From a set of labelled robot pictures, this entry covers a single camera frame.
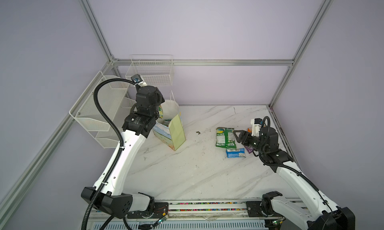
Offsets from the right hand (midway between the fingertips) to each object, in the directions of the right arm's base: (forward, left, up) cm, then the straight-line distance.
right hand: (237, 132), depth 78 cm
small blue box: (-1, -3, -21) cm, 21 cm away
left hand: (+7, +42, +23) cm, 48 cm away
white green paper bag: (-1, +35, +3) cm, 36 cm away
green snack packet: (+8, +3, -19) cm, 21 cm away
